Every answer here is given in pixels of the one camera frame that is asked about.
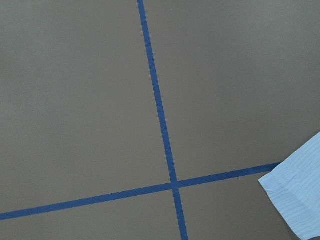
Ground light blue button shirt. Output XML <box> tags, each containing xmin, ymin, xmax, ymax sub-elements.
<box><xmin>258</xmin><ymin>134</ymin><xmax>320</xmax><ymax>240</ymax></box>

